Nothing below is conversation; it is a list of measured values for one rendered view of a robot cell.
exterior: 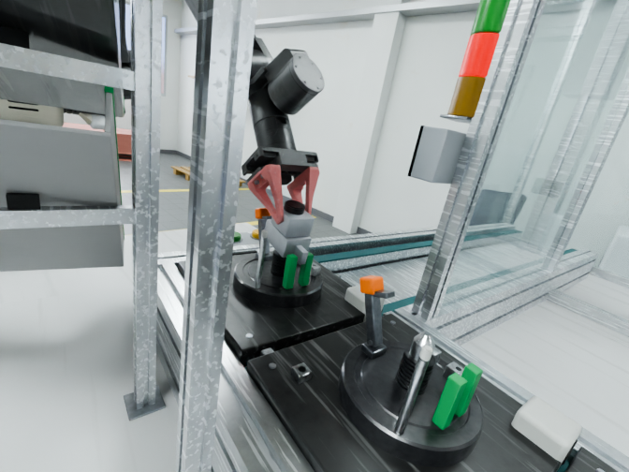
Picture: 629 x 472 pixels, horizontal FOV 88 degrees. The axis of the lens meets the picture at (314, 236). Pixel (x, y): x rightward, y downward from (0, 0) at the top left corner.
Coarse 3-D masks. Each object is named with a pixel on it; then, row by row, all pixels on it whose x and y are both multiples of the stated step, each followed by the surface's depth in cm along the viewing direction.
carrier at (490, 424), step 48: (336, 336) 42; (384, 336) 43; (288, 384) 33; (336, 384) 34; (384, 384) 32; (432, 384) 34; (480, 384) 38; (288, 432) 29; (336, 432) 29; (384, 432) 27; (432, 432) 28; (480, 432) 29; (528, 432) 32; (576, 432) 31
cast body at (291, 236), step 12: (288, 204) 46; (300, 204) 47; (288, 216) 45; (300, 216) 46; (312, 216) 47; (276, 228) 47; (288, 228) 45; (300, 228) 46; (276, 240) 47; (288, 240) 45; (300, 240) 47; (288, 252) 47; (300, 252) 46; (300, 264) 46
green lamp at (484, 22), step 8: (480, 0) 42; (488, 0) 40; (496, 0) 40; (504, 0) 39; (480, 8) 41; (488, 8) 40; (496, 8) 40; (504, 8) 39; (480, 16) 41; (488, 16) 40; (496, 16) 40; (504, 16) 40; (480, 24) 41; (488, 24) 40; (496, 24) 40; (472, 32) 42; (480, 32) 41; (488, 32) 41; (496, 32) 40
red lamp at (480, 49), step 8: (472, 40) 42; (480, 40) 41; (488, 40) 41; (496, 40) 41; (472, 48) 42; (480, 48) 41; (488, 48) 41; (464, 56) 44; (472, 56) 42; (480, 56) 41; (488, 56) 41; (464, 64) 43; (472, 64) 42; (480, 64) 42; (488, 64) 41; (464, 72) 43; (472, 72) 42; (480, 72) 42
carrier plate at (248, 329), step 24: (336, 288) 54; (240, 312) 43; (264, 312) 44; (288, 312) 45; (312, 312) 46; (336, 312) 47; (360, 312) 48; (240, 336) 38; (264, 336) 39; (288, 336) 40; (312, 336) 43; (240, 360) 37
